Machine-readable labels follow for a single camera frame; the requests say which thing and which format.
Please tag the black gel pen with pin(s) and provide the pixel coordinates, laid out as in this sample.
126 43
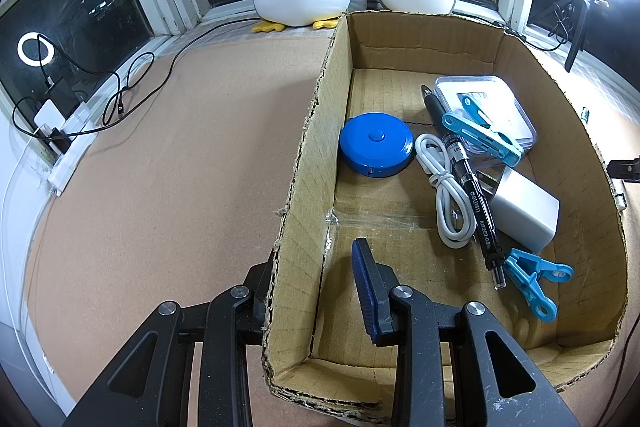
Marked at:
475 207

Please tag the blue plastic clothes peg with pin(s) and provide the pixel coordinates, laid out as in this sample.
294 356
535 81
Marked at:
525 277

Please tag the black stand leg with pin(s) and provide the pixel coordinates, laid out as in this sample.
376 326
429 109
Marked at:
577 37

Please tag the white power adapter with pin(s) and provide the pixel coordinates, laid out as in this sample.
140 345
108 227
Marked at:
50 117

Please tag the white charger adapter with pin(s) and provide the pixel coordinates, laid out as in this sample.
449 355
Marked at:
525 212

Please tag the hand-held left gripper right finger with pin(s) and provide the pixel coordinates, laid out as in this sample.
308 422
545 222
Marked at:
362 287

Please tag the blue round tape measure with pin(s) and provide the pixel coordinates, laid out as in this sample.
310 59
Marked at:
375 147

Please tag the light blue plastic clip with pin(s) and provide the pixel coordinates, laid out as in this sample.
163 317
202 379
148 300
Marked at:
480 132

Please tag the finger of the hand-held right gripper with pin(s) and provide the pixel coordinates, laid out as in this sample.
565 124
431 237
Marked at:
625 169

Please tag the white power strip with plugs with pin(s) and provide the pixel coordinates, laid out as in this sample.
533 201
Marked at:
75 147

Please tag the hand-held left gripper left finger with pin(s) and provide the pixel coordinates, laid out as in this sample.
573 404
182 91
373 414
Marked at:
235 307

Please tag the clear plastic case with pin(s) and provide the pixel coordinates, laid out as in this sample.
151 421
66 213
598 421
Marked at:
505 92

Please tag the brown cardboard box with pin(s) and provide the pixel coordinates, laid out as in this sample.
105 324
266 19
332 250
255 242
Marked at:
380 217

